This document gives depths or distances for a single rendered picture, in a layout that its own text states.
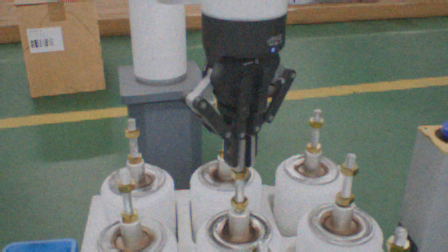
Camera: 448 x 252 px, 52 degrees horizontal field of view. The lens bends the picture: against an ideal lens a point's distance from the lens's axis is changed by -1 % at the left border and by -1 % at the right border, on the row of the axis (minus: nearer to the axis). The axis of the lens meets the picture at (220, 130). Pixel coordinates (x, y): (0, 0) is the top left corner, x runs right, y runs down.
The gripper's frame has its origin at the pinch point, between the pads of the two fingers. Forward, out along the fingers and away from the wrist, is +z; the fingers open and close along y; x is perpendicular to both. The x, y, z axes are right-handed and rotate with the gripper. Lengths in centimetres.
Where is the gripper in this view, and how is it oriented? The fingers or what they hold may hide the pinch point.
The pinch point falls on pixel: (240, 150)
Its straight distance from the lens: 46.8
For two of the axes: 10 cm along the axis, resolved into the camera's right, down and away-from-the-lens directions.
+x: -6.4, -3.6, 6.8
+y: 7.7, -2.9, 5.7
